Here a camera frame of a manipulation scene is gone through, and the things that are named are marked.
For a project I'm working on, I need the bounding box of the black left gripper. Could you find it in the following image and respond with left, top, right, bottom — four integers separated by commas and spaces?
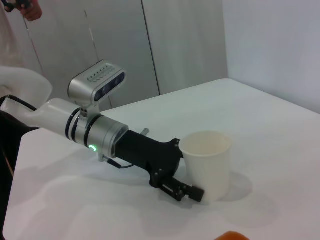
115, 129, 206, 203

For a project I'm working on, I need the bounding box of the white paper cup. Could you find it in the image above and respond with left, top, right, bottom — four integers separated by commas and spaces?
179, 130, 233, 203

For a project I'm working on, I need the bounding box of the black handheld device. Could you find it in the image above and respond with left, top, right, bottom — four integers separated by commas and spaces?
2, 0, 31, 13

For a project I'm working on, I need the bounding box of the person bare hand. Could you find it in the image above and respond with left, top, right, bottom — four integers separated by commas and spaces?
21, 0, 44, 23

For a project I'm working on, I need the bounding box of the orange round fruit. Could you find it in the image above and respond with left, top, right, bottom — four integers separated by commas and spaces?
215, 230, 248, 240

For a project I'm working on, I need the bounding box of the left gripper thin black cable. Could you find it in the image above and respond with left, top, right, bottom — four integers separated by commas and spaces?
102, 155, 136, 170

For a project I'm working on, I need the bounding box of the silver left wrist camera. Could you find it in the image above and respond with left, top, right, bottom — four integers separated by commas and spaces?
68, 59, 125, 111

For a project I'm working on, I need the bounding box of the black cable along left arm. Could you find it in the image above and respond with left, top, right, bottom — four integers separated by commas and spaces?
5, 94, 39, 113

